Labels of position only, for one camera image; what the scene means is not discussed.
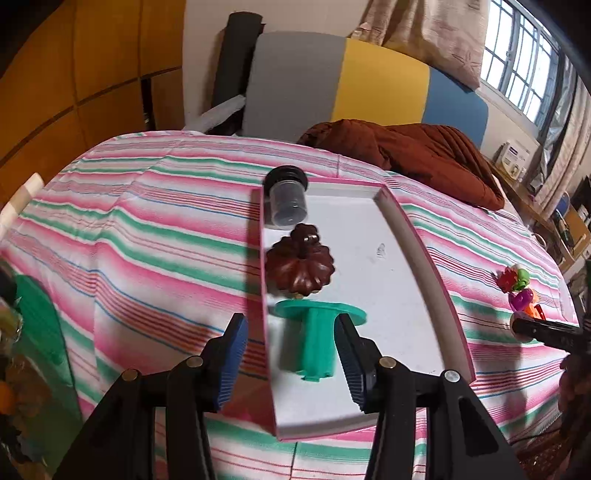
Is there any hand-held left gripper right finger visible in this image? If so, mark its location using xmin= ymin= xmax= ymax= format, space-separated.
xmin=335 ymin=313 xmax=529 ymax=480

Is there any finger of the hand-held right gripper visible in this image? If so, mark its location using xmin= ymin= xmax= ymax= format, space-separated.
xmin=512 ymin=318 xmax=585 ymax=352

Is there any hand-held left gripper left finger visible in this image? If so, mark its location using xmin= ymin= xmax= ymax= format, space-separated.
xmin=53 ymin=313 xmax=250 ymax=480

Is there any green plastic spool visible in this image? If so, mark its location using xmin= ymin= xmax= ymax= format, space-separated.
xmin=276 ymin=299 xmax=368 ymax=384

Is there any purple toy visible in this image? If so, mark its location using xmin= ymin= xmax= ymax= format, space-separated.
xmin=508 ymin=288 xmax=537 ymax=313

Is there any white tray with pink rim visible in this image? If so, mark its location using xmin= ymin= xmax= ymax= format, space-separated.
xmin=250 ymin=178 xmax=476 ymax=443

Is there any person's right hand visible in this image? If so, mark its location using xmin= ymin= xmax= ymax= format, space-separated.
xmin=558 ymin=355 xmax=591 ymax=418

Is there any brown pumpkin-shaped ornament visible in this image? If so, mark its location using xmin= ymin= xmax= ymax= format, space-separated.
xmin=265 ymin=223 xmax=335 ymax=296

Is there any wooden desk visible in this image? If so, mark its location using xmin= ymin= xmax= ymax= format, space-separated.
xmin=489 ymin=161 xmax=591 ymax=278

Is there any pink green striped blanket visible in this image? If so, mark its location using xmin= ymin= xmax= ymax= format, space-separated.
xmin=0 ymin=130 xmax=580 ymax=480

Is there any clear container with black cap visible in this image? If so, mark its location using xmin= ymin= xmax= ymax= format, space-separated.
xmin=263 ymin=165 xmax=310 ymax=230

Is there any white cardboard box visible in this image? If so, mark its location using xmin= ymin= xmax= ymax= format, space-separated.
xmin=501 ymin=141 xmax=532 ymax=181

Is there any grey side curtain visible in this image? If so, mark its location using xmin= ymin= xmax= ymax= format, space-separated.
xmin=531 ymin=69 xmax=591 ymax=220

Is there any green glass table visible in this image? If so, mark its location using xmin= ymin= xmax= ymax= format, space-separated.
xmin=0 ymin=272 xmax=84 ymax=480

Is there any brown duvet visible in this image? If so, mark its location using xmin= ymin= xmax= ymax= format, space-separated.
xmin=297 ymin=119 xmax=505 ymax=212

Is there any white plastic wrapped bar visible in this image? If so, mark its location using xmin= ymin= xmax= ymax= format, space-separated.
xmin=182 ymin=95 xmax=245 ymax=134

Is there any grey yellow blue headboard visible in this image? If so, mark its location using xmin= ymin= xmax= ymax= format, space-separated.
xmin=241 ymin=31 xmax=489 ymax=153

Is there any barred window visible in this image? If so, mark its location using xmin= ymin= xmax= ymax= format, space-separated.
xmin=480 ymin=0 xmax=566 ymax=130

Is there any black rolled mat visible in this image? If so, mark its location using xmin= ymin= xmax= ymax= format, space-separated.
xmin=211 ymin=12 xmax=265 ymax=134

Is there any wooden wardrobe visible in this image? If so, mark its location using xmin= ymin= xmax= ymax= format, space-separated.
xmin=0 ymin=0 xmax=185 ymax=204

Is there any beige patterned curtain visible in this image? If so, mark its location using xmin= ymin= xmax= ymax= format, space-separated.
xmin=351 ymin=0 xmax=490 ymax=90

